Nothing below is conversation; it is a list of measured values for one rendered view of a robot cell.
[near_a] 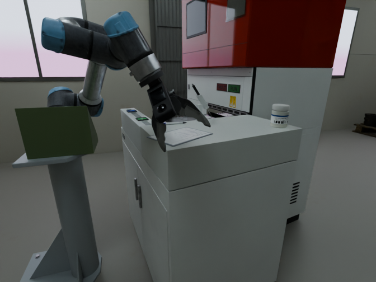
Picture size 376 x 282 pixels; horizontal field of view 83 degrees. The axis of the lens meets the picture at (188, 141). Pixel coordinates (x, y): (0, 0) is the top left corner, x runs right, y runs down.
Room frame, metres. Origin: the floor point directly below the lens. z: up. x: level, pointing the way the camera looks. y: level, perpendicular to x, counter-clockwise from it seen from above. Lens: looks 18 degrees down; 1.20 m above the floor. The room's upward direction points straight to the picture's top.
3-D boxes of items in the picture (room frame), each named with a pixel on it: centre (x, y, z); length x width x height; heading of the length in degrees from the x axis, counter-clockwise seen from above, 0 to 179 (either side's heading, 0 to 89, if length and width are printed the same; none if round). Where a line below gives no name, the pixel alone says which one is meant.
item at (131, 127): (1.20, 0.30, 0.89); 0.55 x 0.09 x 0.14; 26
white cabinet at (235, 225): (1.18, 0.00, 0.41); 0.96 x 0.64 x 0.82; 26
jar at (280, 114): (0.92, -0.41, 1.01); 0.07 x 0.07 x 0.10
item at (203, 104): (1.03, -0.07, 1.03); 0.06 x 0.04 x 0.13; 116
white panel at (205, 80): (1.57, -0.18, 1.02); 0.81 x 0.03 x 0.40; 26
